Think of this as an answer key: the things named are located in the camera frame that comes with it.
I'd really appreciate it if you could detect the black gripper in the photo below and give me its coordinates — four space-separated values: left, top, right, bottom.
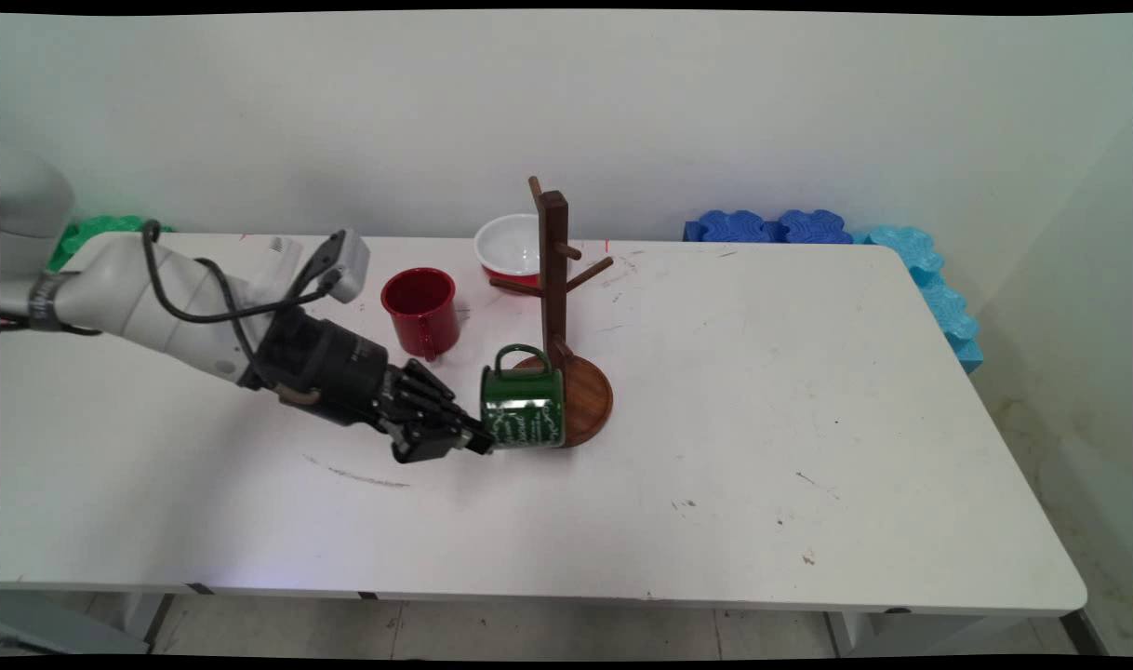
241 305 495 464

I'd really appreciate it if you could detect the white table leg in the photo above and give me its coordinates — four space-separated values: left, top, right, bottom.
111 593 172 645
825 611 879 658

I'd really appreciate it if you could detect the brown wooden mug tree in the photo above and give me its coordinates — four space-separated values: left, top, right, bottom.
489 176 615 449

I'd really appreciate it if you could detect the red bowl white inside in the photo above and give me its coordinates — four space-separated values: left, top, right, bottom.
474 214 544 289

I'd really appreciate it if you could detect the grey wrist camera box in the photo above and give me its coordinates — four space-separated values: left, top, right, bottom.
315 230 372 305

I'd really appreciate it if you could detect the grey strap on arm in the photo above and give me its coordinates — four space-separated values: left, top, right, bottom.
29 272 70 333

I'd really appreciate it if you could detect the black camera cable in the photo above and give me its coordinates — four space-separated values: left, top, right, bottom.
140 220 344 373

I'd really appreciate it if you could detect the green foam block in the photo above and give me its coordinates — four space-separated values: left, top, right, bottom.
47 216 172 273

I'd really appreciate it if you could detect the dark blue foam block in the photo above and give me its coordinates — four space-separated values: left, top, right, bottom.
775 209 854 246
684 209 778 245

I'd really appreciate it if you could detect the red enamel mug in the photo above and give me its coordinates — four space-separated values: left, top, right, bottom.
380 268 461 362

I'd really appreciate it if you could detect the green enamel mug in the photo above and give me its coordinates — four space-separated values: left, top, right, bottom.
479 344 566 451

